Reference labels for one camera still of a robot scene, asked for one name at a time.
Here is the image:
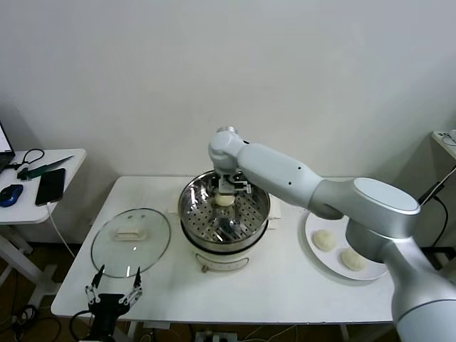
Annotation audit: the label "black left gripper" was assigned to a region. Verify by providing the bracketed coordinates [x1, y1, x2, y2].
[84, 264, 144, 338]

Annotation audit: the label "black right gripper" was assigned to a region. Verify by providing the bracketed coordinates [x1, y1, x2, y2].
[217, 173, 236, 195]

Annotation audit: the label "white steamed baozi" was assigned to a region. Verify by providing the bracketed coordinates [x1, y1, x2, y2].
[337, 248, 368, 271]
[213, 192, 235, 207]
[312, 229, 337, 252]

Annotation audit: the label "round glass pot lid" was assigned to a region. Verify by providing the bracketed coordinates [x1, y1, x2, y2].
[90, 208, 172, 279]

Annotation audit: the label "perforated steel steamer basket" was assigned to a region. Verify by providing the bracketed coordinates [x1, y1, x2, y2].
[167, 170, 282, 250]

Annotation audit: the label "small white side table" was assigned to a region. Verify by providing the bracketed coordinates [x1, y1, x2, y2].
[0, 148, 87, 313]

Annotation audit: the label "black smartphone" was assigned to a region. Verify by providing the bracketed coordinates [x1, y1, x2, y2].
[34, 168, 66, 207]

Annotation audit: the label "round white plate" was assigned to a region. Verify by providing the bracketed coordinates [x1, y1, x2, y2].
[304, 209, 390, 282]

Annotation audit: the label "blue computer mouse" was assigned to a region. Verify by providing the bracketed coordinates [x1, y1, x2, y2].
[0, 184, 24, 209]

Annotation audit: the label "dark green flat tool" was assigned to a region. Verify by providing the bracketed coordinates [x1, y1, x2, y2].
[16, 155, 75, 181]

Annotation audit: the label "laptop screen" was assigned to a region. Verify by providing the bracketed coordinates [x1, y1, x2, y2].
[0, 120, 17, 174]

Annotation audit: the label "white power strip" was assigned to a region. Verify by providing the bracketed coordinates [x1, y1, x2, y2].
[435, 130, 456, 147]

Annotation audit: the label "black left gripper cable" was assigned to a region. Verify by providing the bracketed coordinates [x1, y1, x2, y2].
[69, 309, 94, 342]

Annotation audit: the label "white charging cable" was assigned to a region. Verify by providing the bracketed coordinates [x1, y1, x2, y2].
[46, 203, 76, 259]

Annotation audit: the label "black floor cables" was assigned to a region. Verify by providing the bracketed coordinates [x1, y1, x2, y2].
[0, 304, 63, 342]

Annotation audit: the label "white floor cable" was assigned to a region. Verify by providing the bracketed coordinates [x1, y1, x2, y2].
[245, 324, 299, 341]

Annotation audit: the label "black looped cord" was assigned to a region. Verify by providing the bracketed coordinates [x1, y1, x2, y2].
[5, 148, 46, 172]

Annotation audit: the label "black power adapter cable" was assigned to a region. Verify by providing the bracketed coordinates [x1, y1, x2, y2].
[418, 173, 456, 250]

